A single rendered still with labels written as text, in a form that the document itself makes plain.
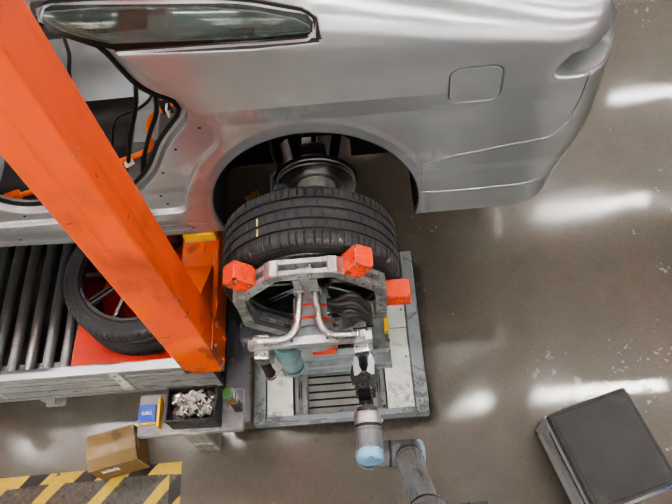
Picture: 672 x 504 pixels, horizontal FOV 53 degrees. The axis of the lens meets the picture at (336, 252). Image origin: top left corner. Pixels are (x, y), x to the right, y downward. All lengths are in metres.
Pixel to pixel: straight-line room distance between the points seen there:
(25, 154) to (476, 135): 1.44
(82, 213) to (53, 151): 0.25
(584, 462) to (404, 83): 1.61
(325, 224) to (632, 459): 1.51
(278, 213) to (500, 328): 1.47
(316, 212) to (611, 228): 1.91
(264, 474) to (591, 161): 2.37
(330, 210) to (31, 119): 1.09
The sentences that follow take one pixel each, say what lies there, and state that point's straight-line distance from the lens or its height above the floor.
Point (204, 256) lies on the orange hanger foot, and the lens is 2.83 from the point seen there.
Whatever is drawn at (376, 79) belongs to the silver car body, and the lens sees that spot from 2.11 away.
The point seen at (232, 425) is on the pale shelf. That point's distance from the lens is 2.77.
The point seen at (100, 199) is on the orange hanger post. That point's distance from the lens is 1.72.
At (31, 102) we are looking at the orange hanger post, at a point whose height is 2.10.
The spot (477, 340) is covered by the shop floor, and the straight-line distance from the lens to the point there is 3.31.
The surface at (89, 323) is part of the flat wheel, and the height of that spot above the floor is 0.50.
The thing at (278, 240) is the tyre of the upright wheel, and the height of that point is 1.17.
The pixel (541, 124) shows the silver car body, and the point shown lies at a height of 1.24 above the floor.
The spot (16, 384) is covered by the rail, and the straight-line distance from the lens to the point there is 3.31.
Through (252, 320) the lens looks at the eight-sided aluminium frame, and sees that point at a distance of 2.53.
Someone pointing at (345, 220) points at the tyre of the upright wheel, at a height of 1.14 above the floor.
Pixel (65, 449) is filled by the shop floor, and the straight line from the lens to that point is 3.49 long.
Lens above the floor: 3.05
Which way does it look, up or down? 60 degrees down
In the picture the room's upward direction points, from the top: 10 degrees counter-clockwise
